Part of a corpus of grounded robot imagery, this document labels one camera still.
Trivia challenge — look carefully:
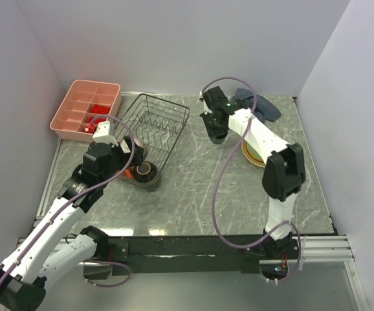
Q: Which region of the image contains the black glazed bowl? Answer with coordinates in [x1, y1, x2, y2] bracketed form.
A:
[133, 161, 159, 187]

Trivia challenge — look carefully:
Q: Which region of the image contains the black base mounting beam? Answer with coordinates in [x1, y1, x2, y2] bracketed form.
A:
[76, 233, 301, 276]

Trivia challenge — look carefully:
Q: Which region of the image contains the green plate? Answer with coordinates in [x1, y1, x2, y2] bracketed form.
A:
[247, 145, 264, 163]

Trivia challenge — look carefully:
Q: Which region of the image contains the pink plastic divided organizer tray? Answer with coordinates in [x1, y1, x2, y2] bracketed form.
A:
[50, 80, 122, 143]

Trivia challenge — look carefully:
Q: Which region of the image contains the blue ceramic mug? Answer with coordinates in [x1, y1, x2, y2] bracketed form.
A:
[209, 132, 227, 144]

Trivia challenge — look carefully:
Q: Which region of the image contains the grey-blue crumpled cloth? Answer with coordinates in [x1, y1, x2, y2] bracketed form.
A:
[231, 88, 281, 123]

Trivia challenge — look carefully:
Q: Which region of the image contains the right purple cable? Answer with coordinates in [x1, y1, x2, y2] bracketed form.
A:
[201, 76, 302, 282]

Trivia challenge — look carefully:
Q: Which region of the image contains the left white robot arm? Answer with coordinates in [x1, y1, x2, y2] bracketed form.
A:
[0, 135, 144, 310]

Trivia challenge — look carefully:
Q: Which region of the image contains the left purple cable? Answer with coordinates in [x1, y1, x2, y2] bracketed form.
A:
[0, 115, 135, 311]

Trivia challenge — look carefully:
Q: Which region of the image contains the orange ceramic mug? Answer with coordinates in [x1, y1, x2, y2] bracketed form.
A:
[118, 167, 134, 180]

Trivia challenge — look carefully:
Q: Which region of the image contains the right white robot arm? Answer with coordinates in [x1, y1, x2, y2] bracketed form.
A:
[199, 86, 306, 258]

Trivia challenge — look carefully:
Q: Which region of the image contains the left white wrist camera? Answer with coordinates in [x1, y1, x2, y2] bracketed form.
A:
[92, 121, 118, 146]

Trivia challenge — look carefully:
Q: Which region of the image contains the yellow plate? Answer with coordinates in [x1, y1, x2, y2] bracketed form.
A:
[241, 141, 265, 168]

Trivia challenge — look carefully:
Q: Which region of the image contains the red patterned white bowl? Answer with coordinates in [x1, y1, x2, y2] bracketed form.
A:
[134, 137, 146, 158]

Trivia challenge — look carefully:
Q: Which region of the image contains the purple cable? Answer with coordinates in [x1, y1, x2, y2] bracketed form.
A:
[201, 76, 302, 282]
[0, 115, 135, 311]

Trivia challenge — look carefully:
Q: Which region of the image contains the red white item in tray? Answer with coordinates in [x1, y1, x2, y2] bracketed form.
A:
[84, 127, 94, 133]

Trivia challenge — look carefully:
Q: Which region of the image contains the black wire dish rack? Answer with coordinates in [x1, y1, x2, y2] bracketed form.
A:
[118, 93, 190, 191]

